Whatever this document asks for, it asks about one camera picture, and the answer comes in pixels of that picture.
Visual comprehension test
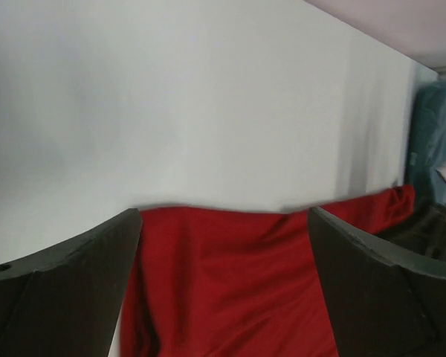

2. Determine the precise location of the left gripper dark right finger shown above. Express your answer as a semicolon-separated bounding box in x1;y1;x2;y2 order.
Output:
308;208;446;356

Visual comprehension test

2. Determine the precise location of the red t shirt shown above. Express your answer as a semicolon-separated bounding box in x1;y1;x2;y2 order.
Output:
118;184;417;357

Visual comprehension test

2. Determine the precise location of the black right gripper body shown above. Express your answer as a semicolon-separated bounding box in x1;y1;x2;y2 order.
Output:
377;202;446;262

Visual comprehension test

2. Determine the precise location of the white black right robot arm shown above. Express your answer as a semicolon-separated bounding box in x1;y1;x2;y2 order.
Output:
377;162;446;262

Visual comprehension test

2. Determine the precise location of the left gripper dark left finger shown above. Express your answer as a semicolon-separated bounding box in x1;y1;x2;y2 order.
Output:
0;209;142;356

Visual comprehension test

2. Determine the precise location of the teal plastic basket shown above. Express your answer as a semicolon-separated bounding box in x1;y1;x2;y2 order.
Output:
404;79;446;205

